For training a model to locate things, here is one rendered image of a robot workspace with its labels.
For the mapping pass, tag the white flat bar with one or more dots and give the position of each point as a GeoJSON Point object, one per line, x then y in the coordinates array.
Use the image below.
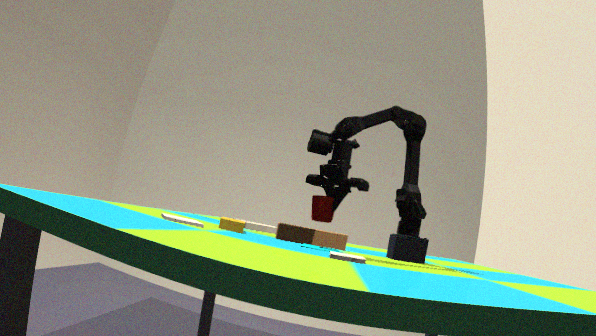
{"type": "Point", "coordinates": [347, 257]}

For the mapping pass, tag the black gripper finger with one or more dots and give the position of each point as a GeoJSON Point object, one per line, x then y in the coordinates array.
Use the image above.
{"type": "Point", "coordinates": [340, 194]}
{"type": "Point", "coordinates": [330, 192]}

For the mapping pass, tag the yellow rectangular block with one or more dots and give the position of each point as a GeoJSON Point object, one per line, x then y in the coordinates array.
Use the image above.
{"type": "Point", "coordinates": [231, 225]}

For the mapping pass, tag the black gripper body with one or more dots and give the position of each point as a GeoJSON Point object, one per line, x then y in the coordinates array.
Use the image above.
{"type": "Point", "coordinates": [359, 183]}

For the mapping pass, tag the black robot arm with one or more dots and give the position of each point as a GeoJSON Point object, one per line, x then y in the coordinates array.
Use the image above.
{"type": "Point", "coordinates": [408, 198]}

